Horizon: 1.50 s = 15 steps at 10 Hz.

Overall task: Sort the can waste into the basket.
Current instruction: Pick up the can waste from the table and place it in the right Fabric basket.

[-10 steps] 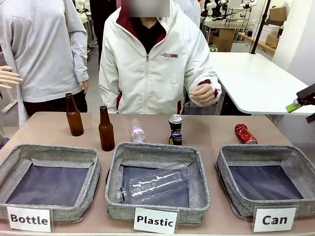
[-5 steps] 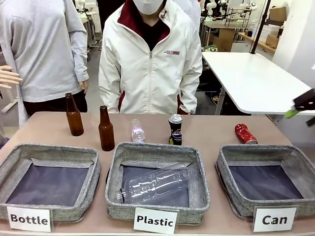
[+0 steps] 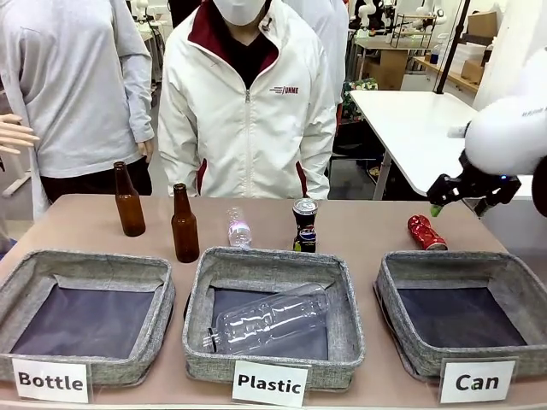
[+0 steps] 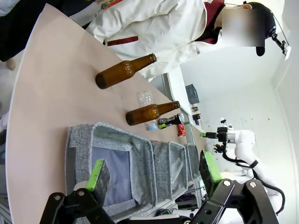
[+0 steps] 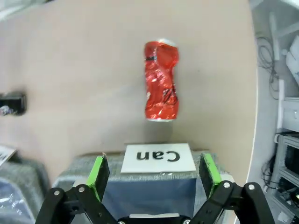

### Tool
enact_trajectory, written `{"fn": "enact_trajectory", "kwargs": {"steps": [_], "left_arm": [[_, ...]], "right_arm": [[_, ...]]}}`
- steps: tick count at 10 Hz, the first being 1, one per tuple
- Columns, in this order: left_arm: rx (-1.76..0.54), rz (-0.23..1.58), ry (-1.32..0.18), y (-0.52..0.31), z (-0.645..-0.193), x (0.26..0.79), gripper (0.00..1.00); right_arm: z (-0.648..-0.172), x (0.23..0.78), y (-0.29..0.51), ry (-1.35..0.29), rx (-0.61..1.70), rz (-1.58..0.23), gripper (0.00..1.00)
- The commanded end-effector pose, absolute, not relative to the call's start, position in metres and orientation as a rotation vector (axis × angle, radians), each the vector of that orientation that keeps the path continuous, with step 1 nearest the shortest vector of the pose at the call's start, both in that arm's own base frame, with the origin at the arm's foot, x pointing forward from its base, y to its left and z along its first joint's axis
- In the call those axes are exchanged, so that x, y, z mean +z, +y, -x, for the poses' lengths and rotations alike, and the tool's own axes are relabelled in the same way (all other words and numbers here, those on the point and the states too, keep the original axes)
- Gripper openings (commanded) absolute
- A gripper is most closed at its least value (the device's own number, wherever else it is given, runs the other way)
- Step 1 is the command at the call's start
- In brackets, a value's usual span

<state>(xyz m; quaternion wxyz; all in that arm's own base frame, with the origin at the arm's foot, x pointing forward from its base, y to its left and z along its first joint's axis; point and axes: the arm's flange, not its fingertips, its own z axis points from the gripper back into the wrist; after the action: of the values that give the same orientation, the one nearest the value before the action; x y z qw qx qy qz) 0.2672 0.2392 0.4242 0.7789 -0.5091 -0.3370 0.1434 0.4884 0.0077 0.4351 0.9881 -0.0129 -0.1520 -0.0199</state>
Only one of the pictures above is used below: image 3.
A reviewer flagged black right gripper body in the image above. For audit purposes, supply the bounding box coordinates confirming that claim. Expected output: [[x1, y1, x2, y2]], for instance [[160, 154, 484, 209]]
[[426, 151, 523, 218]]

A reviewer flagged crushed red soda can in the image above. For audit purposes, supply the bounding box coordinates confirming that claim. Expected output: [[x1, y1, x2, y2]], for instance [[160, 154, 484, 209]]
[[406, 214, 449, 252]]

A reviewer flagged grey fabric basket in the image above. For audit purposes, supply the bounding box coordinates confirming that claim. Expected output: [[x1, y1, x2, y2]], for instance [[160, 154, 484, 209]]
[[182, 246, 367, 390], [373, 249, 547, 378], [0, 249, 177, 386]]

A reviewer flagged black Pepsi can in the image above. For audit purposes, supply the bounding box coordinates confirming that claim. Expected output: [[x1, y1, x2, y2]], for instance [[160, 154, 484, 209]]
[[291, 197, 320, 253]]

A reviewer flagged white Can label card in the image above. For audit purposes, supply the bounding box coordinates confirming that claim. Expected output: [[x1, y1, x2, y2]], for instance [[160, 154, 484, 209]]
[[439, 357, 518, 405]]

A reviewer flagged grey-sleeved person's hand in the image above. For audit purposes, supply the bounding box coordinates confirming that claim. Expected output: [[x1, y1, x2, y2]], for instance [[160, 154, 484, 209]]
[[138, 138, 157, 165]]

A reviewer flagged bare hand of bystander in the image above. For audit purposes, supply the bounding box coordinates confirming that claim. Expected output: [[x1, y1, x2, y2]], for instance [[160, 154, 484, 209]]
[[0, 113, 41, 155]]

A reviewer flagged white side table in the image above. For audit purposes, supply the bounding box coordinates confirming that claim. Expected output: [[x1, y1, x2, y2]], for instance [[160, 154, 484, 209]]
[[349, 90, 534, 202]]

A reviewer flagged wooden workbench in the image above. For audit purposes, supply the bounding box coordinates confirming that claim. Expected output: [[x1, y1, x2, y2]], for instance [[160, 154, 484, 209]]
[[413, 55, 482, 93]]

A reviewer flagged black tripod pole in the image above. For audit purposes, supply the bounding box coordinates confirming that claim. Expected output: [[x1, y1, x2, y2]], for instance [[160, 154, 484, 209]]
[[432, 0, 472, 96]]

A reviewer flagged cardboard box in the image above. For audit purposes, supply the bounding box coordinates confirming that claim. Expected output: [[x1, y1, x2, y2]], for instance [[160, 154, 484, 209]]
[[467, 10, 499, 43]]

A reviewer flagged small clear plastic bottle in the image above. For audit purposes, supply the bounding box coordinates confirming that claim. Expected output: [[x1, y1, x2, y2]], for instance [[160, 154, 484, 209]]
[[226, 207, 253, 249]]

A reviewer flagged large clear plastic bottle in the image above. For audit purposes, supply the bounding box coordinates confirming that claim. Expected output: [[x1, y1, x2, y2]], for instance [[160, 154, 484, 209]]
[[202, 284, 332, 355]]

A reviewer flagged person in white jacket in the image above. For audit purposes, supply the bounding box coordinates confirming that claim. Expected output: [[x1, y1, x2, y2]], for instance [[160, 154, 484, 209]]
[[156, 0, 338, 201]]

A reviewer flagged white Plastic label card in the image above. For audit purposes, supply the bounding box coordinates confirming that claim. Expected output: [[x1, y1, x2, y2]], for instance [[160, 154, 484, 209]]
[[232, 360, 310, 407]]

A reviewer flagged brown glass beer bottle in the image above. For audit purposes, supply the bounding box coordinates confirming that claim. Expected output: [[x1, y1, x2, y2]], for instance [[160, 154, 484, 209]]
[[113, 161, 147, 237], [170, 183, 201, 264]]

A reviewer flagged white face mask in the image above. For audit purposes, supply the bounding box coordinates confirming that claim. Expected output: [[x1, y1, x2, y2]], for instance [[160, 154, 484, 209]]
[[212, 0, 269, 27]]

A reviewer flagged person in grey sweatshirt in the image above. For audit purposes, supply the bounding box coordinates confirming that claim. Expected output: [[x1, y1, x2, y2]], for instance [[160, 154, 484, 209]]
[[0, 0, 156, 221]]

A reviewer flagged white Bottle label card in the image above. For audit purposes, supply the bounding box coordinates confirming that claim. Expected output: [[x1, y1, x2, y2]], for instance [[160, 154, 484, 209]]
[[11, 358, 91, 404]]

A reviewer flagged black wire shelf rack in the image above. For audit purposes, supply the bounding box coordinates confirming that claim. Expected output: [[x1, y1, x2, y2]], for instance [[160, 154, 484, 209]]
[[390, 11, 437, 50]]

